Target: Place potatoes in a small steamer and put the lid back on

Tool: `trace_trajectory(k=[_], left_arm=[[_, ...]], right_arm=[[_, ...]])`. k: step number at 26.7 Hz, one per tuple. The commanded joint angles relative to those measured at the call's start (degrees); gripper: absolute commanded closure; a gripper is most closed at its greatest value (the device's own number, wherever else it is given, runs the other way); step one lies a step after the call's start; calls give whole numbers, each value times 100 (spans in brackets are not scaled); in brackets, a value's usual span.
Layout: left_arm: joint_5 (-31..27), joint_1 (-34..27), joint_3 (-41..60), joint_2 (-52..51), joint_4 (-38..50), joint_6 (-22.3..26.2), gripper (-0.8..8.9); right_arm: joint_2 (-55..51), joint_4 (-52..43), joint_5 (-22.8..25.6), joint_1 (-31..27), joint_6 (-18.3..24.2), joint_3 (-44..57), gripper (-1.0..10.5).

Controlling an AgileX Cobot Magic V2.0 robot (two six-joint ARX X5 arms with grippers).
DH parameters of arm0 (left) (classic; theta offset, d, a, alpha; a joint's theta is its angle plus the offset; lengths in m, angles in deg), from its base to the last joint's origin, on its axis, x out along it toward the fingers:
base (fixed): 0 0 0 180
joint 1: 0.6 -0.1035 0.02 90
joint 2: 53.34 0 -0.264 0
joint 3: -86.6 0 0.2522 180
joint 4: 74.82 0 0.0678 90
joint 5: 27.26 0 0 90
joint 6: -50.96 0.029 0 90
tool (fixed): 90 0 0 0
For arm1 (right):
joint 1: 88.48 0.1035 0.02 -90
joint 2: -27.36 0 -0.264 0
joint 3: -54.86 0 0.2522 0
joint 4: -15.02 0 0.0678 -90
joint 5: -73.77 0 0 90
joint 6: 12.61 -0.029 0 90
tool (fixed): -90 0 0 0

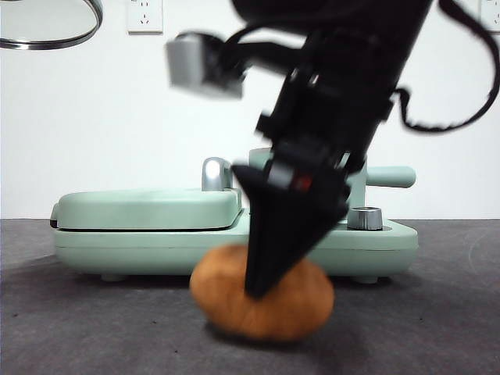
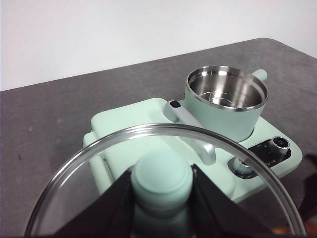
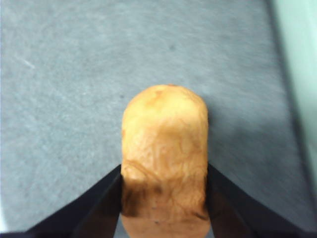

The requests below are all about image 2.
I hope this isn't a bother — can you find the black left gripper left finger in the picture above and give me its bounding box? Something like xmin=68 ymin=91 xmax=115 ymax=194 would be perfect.
xmin=55 ymin=170 xmax=136 ymax=238

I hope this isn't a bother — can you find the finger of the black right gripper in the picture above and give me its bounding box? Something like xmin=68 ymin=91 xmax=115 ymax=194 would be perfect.
xmin=298 ymin=152 xmax=317 ymax=222

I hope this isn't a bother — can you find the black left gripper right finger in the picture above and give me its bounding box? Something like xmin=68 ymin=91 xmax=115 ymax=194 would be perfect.
xmin=190 ymin=163 xmax=273 ymax=238

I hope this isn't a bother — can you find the glass lid with green knob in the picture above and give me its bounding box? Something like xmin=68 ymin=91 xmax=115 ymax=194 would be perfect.
xmin=24 ymin=122 xmax=308 ymax=238

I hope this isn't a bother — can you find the mint green steamer pot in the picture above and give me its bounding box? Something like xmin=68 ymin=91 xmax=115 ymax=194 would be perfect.
xmin=184 ymin=65 xmax=269 ymax=143

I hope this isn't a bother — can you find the mint green appliance base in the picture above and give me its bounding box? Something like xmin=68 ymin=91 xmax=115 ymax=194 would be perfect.
xmin=83 ymin=98 xmax=304 ymax=204

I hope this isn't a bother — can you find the silver control knob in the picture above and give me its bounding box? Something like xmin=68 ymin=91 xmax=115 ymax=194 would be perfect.
xmin=271 ymin=136 xmax=291 ymax=150
xmin=230 ymin=158 xmax=253 ymax=179

